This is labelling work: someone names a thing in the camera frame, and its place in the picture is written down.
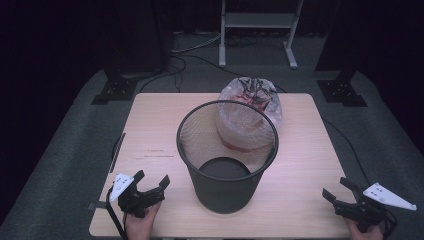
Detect clear plastic bag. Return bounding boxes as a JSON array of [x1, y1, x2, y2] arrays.
[[214, 76, 284, 154]]

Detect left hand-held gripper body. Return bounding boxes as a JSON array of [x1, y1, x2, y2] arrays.
[[109, 172, 167, 219]]

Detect white metal stand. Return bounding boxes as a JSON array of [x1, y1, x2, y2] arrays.
[[217, 0, 305, 70]]

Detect person's left hand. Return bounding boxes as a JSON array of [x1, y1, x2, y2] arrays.
[[124, 201, 163, 240]]

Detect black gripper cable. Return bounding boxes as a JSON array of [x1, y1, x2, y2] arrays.
[[105, 185, 130, 240], [379, 209, 399, 240]]

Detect white floor cable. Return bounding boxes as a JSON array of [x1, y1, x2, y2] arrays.
[[171, 32, 224, 55]]

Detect black mesh waste bin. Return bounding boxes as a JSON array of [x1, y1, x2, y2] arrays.
[[175, 99, 280, 215]]

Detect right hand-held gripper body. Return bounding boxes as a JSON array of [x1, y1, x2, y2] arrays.
[[332, 182, 418, 234]]

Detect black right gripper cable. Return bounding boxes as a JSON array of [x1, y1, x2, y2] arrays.
[[379, 209, 399, 240]]

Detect black stand with base plate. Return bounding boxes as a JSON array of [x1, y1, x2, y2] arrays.
[[91, 0, 172, 106], [314, 0, 368, 108]]

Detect person's right hand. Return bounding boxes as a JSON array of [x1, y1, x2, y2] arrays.
[[344, 217, 385, 240]]

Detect thin black floor cable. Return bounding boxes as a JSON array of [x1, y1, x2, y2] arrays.
[[320, 116, 372, 186]]

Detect grey clamp on table edge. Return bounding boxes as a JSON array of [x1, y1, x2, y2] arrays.
[[87, 200, 108, 212]]

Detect black strip on table edge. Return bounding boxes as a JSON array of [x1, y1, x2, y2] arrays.
[[109, 132, 127, 174]]

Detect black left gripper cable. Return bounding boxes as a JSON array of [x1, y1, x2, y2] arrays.
[[105, 185, 130, 240]]

